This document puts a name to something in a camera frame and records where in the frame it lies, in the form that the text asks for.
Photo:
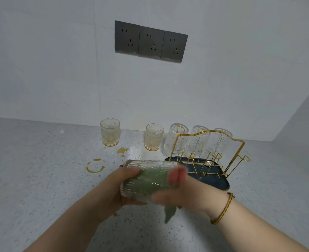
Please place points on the person's left hand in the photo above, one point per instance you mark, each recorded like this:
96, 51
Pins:
110, 194

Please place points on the person's left forearm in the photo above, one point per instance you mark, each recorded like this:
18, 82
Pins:
65, 230

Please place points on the person's right hand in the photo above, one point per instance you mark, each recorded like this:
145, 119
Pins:
196, 196

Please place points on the single embossed clear glass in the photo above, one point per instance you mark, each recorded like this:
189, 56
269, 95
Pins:
197, 141
220, 143
175, 140
138, 165

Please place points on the cluster of embossed glasses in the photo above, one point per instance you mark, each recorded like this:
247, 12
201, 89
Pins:
110, 133

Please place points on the person's right forearm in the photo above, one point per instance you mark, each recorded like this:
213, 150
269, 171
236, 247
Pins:
254, 228

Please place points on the small clear round piece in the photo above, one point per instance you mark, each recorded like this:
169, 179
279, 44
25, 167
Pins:
209, 162

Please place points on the green cloth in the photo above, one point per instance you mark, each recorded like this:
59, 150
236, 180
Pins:
149, 181

